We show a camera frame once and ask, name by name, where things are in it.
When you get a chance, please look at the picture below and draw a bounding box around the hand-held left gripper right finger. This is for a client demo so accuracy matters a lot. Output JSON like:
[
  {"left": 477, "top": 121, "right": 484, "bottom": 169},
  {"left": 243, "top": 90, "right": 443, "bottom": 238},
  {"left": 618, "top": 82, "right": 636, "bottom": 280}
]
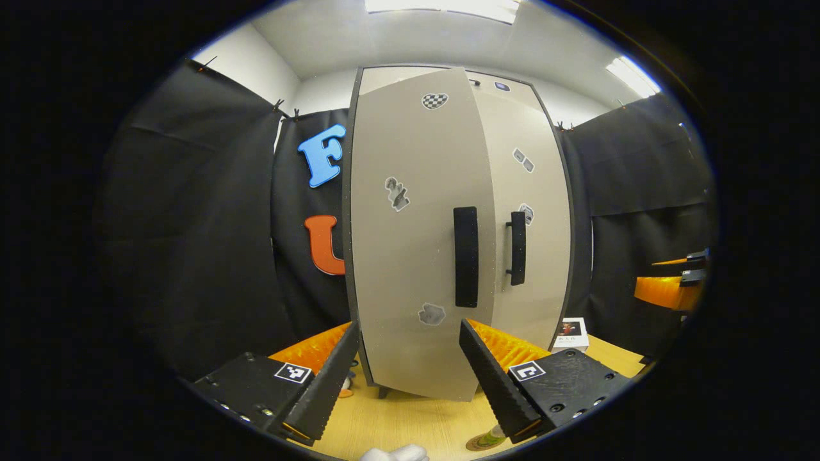
[{"left": 459, "top": 318, "right": 632, "bottom": 444}]

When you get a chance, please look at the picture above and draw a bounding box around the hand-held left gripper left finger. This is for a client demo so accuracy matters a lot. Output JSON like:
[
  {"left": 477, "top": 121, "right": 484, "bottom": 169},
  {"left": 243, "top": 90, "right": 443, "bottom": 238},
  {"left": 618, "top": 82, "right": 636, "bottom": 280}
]
[{"left": 192, "top": 320, "right": 361, "bottom": 447}]

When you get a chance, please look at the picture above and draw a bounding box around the white cabinet door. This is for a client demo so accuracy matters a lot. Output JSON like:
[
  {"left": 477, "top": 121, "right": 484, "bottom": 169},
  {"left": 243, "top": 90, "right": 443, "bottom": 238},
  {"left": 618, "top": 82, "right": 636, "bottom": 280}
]
[
  {"left": 349, "top": 67, "right": 497, "bottom": 402},
  {"left": 471, "top": 80, "right": 573, "bottom": 352}
]

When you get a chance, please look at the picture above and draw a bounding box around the white and grey cabinet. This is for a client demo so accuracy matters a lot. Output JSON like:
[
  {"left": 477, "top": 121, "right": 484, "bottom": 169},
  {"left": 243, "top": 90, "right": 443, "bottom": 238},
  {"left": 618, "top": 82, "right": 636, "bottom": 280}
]
[{"left": 341, "top": 64, "right": 575, "bottom": 401}]

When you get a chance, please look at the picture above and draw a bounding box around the white book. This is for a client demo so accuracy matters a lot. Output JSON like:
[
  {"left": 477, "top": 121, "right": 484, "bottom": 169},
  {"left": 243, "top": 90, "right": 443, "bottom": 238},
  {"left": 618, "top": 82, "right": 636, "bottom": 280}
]
[{"left": 552, "top": 318, "right": 589, "bottom": 352}]

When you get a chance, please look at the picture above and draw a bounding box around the ceiling light panel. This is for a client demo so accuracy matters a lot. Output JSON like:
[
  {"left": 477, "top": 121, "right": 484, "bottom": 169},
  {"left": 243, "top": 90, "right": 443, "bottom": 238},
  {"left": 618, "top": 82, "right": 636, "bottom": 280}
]
[{"left": 605, "top": 56, "right": 662, "bottom": 98}]

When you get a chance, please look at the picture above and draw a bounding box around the black door handle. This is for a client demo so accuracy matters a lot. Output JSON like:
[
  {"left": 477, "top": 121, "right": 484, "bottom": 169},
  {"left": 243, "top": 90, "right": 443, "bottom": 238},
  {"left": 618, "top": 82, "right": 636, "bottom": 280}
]
[
  {"left": 505, "top": 211, "right": 527, "bottom": 286},
  {"left": 454, "top": 206, "right": 480, "bottom": 309}
]

